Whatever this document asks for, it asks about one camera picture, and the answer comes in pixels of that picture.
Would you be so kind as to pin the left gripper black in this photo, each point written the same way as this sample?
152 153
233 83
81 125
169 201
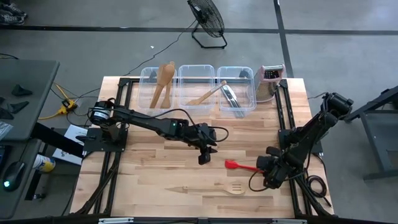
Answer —
205 133

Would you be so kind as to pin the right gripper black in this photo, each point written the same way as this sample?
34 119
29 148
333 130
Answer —
275 161

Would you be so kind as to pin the red silicone spatula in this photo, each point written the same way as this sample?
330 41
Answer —
230 164

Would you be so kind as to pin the wooden slotted spoon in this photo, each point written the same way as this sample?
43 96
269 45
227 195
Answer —
233 188

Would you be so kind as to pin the wide wooden spatula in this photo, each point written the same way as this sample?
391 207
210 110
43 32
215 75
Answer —
194 101

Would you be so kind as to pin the wooden round spoon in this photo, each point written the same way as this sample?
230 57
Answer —
166 76

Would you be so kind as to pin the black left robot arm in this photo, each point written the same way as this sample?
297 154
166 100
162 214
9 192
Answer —
146 119

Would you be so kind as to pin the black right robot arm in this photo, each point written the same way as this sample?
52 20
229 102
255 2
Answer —
311 130

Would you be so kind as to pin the clear plastic bin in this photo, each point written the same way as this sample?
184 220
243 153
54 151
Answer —
196 110
248 105
155 113

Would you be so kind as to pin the metal box grater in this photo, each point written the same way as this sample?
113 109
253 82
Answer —
265 90

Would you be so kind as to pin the dark grey stand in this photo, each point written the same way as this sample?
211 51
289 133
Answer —
388 130

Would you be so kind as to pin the black floor fan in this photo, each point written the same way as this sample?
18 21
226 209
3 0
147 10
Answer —
206 15

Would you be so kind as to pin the white booklet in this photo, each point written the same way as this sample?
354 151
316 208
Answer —
70 133

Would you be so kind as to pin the yellow power strip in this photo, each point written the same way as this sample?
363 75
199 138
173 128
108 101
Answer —
66 107

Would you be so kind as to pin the white yellow can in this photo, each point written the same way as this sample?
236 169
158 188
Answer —
45 164

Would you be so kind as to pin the grey desk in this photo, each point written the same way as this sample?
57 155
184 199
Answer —
28 74

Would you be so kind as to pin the black cloth piece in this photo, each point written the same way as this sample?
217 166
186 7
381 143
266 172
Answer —
21 91
12 107

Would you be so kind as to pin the black computer mouse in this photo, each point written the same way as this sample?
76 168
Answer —
14 174

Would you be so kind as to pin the clear plastic bag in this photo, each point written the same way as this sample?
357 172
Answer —
4 130

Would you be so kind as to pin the person's shoe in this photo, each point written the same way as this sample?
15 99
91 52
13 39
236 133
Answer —
11 20
17 8

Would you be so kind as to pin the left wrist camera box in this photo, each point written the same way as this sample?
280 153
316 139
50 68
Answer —
204 159

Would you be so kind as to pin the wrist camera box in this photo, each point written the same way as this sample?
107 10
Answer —
204 159
272 182

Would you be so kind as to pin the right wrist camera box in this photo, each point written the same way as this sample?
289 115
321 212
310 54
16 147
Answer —
272 182

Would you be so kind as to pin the silver frame bracket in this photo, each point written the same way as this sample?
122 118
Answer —
289 221
115 220

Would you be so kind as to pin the black table frame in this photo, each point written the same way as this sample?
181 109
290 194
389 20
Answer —
123 81

